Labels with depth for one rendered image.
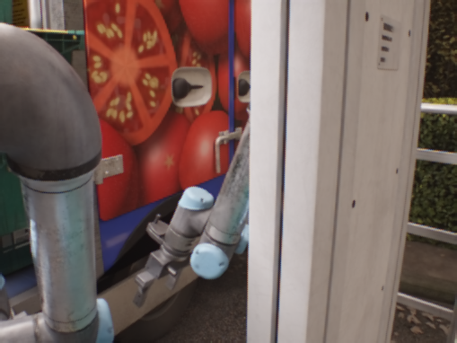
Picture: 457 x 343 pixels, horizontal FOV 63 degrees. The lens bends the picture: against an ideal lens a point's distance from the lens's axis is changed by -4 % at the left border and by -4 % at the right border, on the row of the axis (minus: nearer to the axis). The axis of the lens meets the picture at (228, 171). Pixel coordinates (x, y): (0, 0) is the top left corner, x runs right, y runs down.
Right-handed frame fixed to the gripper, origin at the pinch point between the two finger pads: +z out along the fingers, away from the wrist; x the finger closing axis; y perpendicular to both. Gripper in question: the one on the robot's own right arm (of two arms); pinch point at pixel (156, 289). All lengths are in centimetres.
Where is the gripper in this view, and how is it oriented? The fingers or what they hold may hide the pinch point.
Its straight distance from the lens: 110.9
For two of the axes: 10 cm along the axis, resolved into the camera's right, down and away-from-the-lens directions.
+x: 4.9, -0.9, 8.6
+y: 7.7, 5.1, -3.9
